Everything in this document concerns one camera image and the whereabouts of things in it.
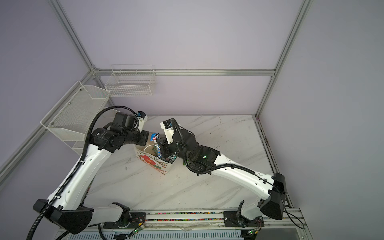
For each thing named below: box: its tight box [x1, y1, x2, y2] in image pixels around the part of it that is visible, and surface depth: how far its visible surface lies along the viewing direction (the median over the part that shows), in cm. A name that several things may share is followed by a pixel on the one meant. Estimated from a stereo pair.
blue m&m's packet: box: [150, 132, 160, 141], surface depth 63 cm
